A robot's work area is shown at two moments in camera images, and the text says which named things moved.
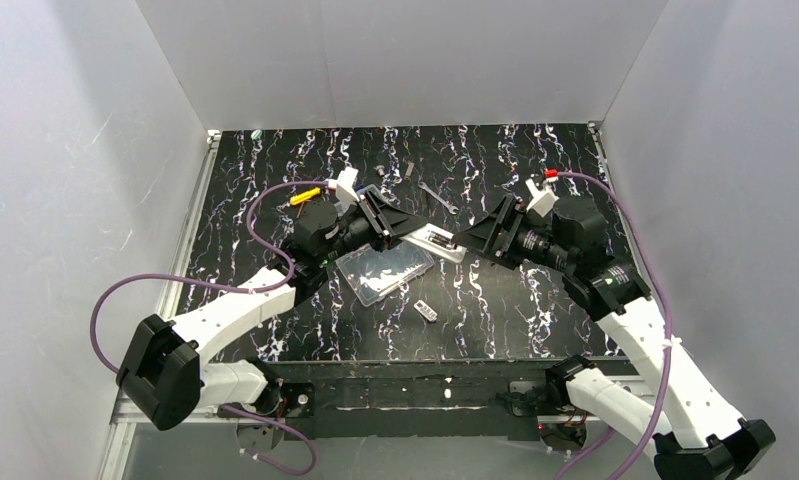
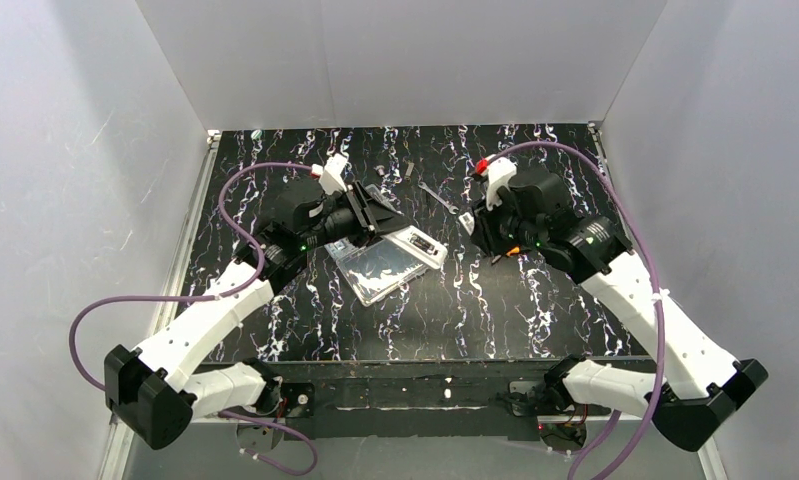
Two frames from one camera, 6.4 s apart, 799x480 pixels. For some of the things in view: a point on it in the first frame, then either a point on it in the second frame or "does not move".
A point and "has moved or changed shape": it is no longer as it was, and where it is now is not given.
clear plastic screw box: (375, 275) does not move
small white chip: (425, 310) has moved or changed shape
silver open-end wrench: (451, 207) does not move
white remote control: (437, 240) has moved or changed shape
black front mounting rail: (450, 400) does not move
